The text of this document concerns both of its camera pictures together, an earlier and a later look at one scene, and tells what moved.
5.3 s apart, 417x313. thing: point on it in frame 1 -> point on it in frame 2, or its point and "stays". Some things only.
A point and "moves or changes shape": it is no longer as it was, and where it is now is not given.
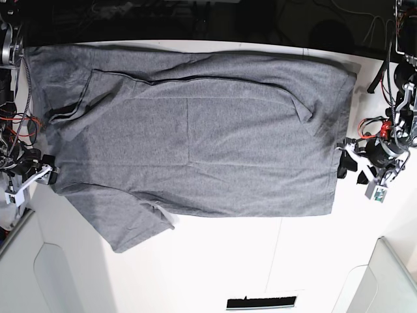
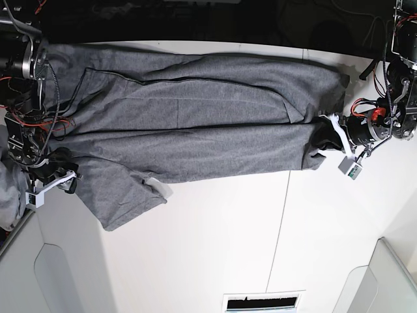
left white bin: (45, 259) stays
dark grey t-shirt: (139, 136) moves or changes shape
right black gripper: (375, 152) -> (361, 130)
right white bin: (385, 285) stays
